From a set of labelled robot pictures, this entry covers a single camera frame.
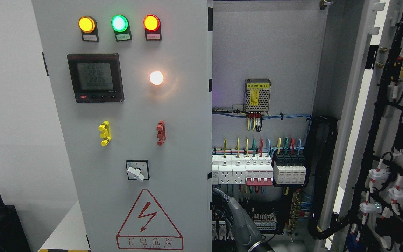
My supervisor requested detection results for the grey robotic right hand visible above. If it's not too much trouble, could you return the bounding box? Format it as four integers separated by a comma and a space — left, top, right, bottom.
212, 188, 263, 252

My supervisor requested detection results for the grey cabinet door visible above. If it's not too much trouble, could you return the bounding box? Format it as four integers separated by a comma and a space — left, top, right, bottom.
32, 0, 212, 252
309, 0, 403, 252

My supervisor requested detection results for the white socket breaker row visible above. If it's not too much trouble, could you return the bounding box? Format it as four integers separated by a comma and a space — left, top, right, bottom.
211, 154, 273, 186

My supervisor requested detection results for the black white surge protector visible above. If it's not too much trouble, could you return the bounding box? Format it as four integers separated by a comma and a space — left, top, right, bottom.
272, 152, 307, 187

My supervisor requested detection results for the red electric hazard sticker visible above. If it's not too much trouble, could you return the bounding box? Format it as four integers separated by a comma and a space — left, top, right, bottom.
116, 189, 184, 251

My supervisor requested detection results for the metal mesh power supply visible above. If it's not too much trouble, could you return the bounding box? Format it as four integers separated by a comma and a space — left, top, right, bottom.
244, 78, 271, 113

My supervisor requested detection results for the white glowing indicator light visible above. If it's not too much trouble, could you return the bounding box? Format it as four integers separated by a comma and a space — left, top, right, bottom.
150, 71, 164, 85

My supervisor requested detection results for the black digital power meter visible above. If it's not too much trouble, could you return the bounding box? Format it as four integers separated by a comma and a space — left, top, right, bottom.
67, 53, 124, 103

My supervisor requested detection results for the red indicator light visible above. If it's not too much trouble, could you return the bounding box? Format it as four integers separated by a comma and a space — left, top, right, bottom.
143, 14, 161, 32

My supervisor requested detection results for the black equipment left corner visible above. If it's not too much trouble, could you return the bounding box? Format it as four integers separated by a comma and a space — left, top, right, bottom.
0, 194, 31, 252

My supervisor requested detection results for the green indicator light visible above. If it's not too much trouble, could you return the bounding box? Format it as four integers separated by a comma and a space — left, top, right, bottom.
111, 15, 129, 33

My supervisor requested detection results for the yellow indicator light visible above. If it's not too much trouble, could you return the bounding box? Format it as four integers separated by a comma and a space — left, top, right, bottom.
78, 16, 96, 33

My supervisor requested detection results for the black cable loom right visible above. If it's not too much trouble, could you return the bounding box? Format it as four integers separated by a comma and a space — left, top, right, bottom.
306, 115, 338, 240

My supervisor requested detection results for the white rotary selector switch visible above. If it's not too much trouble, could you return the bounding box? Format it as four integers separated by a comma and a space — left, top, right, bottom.
125, 160, 150, 181

